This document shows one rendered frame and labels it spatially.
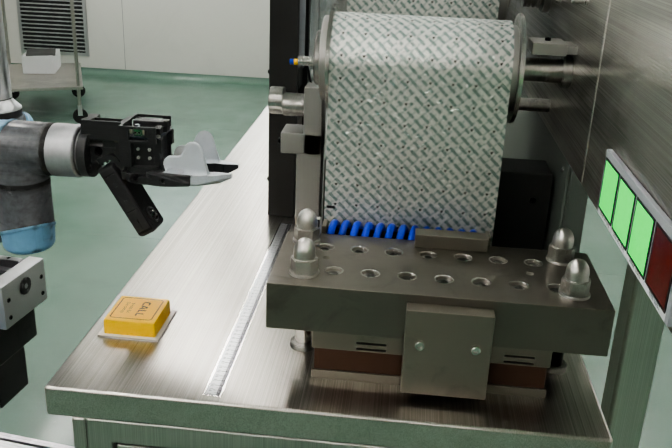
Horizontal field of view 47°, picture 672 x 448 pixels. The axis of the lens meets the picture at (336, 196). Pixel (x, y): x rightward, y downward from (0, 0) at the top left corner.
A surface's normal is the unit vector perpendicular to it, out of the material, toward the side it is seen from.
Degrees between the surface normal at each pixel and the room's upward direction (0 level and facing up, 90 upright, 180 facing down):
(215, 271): 0
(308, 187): 90
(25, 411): 0
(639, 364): 90
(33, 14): 90
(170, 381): 0
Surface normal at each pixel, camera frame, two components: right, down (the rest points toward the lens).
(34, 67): 0.18, 0.35
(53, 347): 0.04, -0.94
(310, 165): -0.10, 0.34
